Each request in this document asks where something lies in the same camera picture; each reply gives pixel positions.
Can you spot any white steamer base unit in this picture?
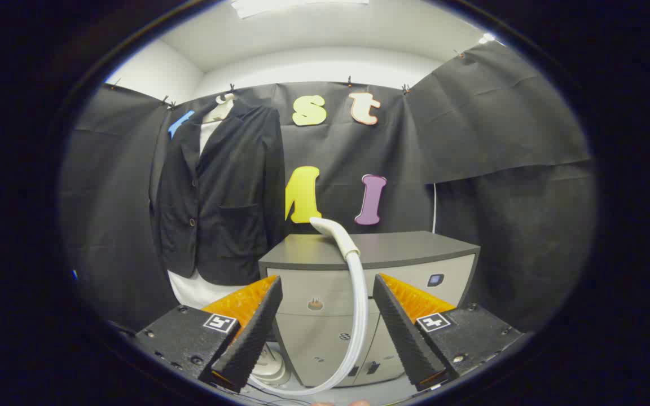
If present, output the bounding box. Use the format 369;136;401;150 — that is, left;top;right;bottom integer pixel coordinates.
251;344;292;387

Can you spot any white shirt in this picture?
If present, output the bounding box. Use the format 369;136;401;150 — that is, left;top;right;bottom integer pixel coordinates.
167;116;249;310

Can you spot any black suit jacket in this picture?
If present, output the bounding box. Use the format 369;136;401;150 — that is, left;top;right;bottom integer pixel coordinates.
153;99;286;286

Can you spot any white garment steamer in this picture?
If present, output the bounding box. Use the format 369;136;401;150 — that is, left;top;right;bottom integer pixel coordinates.
248;217;370;396

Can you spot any white plastic hanger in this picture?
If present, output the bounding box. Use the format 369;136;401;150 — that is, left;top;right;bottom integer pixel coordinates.
204;93;235;123

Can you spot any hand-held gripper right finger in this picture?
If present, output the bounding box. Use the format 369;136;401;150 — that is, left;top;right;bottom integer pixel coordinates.
372;273;524;392

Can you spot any grey cabinet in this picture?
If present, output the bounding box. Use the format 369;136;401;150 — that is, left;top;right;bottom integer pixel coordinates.
258;230;481;389

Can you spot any black backdrop cloth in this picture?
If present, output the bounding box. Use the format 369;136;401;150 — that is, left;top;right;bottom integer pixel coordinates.
60;41;596;339

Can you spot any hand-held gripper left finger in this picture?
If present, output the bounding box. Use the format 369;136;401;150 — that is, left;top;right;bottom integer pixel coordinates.
133;275;284;394

